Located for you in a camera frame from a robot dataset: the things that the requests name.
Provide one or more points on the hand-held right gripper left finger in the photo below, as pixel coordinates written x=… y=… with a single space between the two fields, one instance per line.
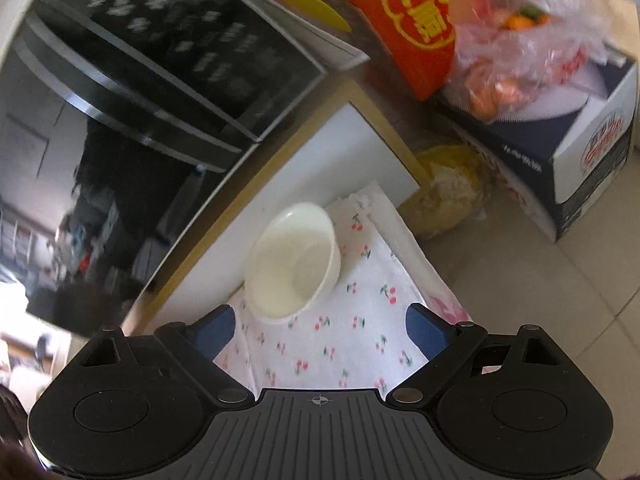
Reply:
x=218 y=325

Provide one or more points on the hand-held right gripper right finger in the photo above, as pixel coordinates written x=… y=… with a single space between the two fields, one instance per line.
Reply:
x=425 y=331

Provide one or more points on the small white bowl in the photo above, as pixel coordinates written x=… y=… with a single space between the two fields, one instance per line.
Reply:
x=295 y=265

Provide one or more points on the cherry print tablecloth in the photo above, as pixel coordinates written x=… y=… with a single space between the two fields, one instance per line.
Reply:
x=360 y=305

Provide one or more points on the yellow plastic bag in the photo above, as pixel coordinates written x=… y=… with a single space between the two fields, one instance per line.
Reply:
x=450 y=190

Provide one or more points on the dark blue cardboard box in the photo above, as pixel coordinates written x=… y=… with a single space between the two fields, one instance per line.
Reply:
x=560 y=160

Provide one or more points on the black microwave oven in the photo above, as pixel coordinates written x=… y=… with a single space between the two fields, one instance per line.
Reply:
x=150 y=60

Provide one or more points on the red snack canister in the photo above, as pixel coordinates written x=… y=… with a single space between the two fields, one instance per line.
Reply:
x=415 y=30

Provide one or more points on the clear plastic bag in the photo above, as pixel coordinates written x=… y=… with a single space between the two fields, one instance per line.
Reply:
x=520 y=45

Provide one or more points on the yellow plastic piece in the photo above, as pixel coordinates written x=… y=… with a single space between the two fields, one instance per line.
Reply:
x=320 y=7

